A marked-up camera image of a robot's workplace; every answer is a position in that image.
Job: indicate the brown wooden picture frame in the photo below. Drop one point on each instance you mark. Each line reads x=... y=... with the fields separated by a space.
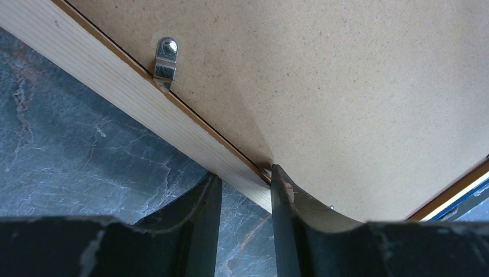
x=57 y=30

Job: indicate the brown fibreboard backing board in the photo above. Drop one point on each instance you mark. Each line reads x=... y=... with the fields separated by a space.
x=373 y=107

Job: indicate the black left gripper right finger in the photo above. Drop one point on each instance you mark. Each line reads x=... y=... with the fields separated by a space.
x=312 y=239

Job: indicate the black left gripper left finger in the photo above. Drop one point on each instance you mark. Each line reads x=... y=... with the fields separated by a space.
x=179 y=239

